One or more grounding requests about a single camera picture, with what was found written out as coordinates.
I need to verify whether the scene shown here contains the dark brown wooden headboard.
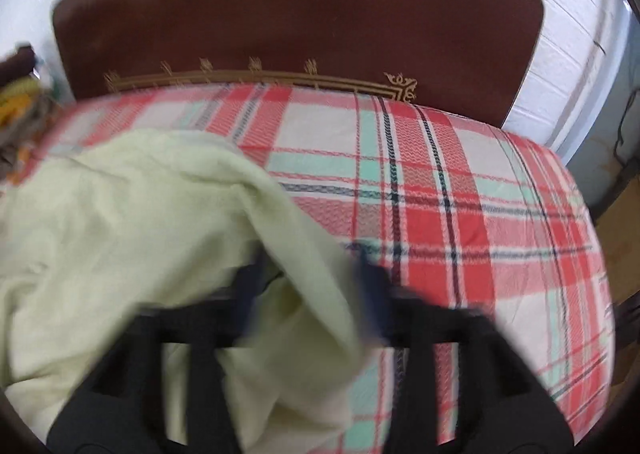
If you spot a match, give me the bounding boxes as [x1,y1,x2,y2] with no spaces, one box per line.
[52,0,544,126]

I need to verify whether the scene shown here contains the dark brown folded garment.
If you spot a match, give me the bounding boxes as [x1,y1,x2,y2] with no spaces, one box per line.
[0,45,36,87]

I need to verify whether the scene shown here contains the olive green folded garment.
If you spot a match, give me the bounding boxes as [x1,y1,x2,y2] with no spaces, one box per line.
[0,76,46,101]

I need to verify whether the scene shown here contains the grey striped folded garment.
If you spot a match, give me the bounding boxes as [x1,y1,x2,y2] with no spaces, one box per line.
[1,96,62,180]

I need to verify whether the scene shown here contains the yellow folded garment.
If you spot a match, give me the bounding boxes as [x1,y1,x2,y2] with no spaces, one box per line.
[0,94,39,128]

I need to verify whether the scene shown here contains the light green sweater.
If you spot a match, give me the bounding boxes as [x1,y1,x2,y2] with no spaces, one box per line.
[1,129,372,453]

